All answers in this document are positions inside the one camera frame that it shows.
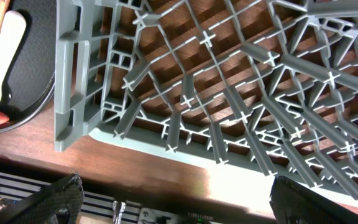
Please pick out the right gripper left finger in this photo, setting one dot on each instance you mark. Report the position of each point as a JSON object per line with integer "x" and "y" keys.
{"x": 59, "y": 202}

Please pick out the grey dishwasher rack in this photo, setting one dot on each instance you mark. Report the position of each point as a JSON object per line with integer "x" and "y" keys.
{"x": 291, "y": 117}

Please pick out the white plastic fork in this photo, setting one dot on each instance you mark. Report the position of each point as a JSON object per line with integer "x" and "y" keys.
{"x": 12, "y": 31}

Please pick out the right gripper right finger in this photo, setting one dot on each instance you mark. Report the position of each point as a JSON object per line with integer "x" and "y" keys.
{"x": 294, "y": 203}

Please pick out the round black serving tray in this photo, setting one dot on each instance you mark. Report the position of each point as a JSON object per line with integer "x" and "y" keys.
{"x": 29, "y": 83}

